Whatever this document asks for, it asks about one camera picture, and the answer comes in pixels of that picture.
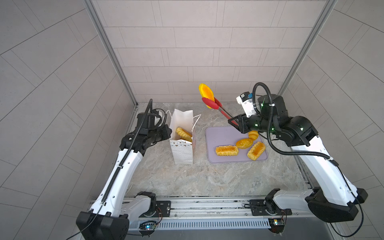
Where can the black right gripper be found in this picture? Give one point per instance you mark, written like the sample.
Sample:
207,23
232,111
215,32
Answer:
242,127

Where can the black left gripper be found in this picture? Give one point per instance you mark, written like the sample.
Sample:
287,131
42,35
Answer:
165,134

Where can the red kitchen tongs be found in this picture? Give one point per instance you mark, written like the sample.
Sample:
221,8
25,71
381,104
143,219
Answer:
222,110

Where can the white cartoon paper bag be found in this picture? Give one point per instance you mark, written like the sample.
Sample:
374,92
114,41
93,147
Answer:
183,151

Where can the short glazed bread roll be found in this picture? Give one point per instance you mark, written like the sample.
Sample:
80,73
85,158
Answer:
256,151

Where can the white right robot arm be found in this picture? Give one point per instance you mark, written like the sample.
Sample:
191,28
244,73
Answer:
336,199

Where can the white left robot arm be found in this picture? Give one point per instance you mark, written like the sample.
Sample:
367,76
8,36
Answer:
109,217

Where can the left circuit board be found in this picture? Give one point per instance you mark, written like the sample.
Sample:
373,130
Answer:
148,226

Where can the circuit board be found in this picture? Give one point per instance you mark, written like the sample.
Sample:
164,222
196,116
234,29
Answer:
148,226
277,226

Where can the right circuit board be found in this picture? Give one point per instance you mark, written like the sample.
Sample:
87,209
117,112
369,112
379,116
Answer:
277,226

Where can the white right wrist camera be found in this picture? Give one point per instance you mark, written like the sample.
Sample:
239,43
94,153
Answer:
246,101

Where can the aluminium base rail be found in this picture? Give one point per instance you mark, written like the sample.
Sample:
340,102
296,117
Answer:
197,213

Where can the aluminium corner post left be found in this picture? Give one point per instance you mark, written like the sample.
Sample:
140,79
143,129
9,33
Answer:
89,6

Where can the aluminium corner post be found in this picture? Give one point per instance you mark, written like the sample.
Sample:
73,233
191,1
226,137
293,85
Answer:
89,6
319,23

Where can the aluminium corner post right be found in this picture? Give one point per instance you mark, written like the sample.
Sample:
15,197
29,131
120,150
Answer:
319,23

